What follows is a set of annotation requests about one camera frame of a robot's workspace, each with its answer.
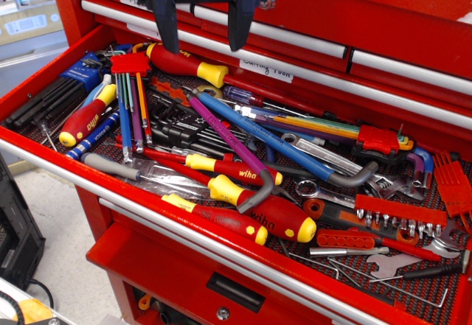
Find blue holder black Allen keys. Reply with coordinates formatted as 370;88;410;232
2;52;108;130

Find silver combination wrench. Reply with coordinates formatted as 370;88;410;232
295;180;355;209

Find black Torx key set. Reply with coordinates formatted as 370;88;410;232
149;94;234;158

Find red tool chest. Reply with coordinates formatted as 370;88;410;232
47;0;472;325

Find orange black ratchet handle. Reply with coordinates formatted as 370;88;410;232
303;198;419;245

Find large red yellow Wiha screwdriver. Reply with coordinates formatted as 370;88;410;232
157;158;316;242

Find red holder coloured Allen keys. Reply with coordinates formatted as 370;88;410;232
111;52;152;163

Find slim red shaft screwdriver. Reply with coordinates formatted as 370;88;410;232
374;237;442;262

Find open red drawer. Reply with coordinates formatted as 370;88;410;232
1;22;471;324

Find red comb shaped holder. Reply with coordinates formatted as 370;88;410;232
433;151;471;234

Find blue clear handled screwdriver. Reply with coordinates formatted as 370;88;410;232
223;86;306;117

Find flat silver open wrench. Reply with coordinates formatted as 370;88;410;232
367;254;422;279

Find red holder rainbow Allen keys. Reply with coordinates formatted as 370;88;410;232
235;105;416;158

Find large blue Allen key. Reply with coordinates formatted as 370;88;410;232
190;90;378;188

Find violet Allen key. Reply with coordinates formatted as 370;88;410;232
186;91;275;214

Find silver adjustable wrench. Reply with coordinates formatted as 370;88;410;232
281;132;425;202

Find red bit holder strip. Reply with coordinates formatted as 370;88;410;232
354;195;448;239

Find grey handled screwdriver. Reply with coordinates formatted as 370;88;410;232
81;153;209;199

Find black precision screwdriver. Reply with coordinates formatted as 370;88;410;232
369;264;463;283

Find black device on floor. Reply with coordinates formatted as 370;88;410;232
1;160;46;290

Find silver chest lock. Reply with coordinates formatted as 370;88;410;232
259;0;277;10

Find white Markers label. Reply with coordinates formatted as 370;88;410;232
119;0;155;13

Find blue Bosch precision screwdriver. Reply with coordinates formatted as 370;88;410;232
65;111;119;161

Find thin silver Allen key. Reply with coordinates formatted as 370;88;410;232
327;257;449;308

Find slim red yellow screwdriver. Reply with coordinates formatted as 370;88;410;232
162;194;268;245

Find white Cutting Tools label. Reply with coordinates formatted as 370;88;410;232
239;60;294;83

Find small red bit holder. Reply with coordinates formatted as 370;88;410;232
316;229;375;250

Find long red yellow screwdriver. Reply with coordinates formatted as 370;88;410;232
146;43;336;118

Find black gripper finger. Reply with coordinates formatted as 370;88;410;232
146;0;180;54
228;0;257;52

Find short red yellow Wiha screwdriver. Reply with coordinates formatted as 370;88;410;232
59;84;117;147

